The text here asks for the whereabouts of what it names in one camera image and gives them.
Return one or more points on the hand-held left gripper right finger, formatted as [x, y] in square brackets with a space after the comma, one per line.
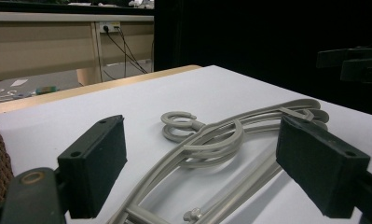
[320, 169]

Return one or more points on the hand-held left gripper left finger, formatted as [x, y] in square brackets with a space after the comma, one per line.
[92, 168]

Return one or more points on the grey plastic clothes hanger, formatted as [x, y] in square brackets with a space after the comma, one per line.
[162, 174]
[169, 134]

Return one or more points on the colourful plastic toys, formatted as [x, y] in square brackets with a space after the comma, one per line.
[46, 90]

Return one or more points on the white table cover sheet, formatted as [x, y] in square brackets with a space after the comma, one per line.
[211, 90]

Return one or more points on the white wall power outlet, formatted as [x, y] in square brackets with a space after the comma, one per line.
[109, 26]

